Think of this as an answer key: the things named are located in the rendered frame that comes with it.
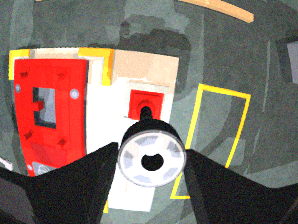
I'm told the yellow rectangular outline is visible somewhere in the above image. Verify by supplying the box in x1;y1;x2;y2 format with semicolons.
170;84;251;198

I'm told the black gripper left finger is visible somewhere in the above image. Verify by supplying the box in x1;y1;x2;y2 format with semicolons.
0;141;118;224

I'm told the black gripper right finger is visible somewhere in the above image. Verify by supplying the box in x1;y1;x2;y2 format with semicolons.
184;148;298;224

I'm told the white cube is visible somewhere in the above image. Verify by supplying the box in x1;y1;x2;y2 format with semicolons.
287;41;298;84

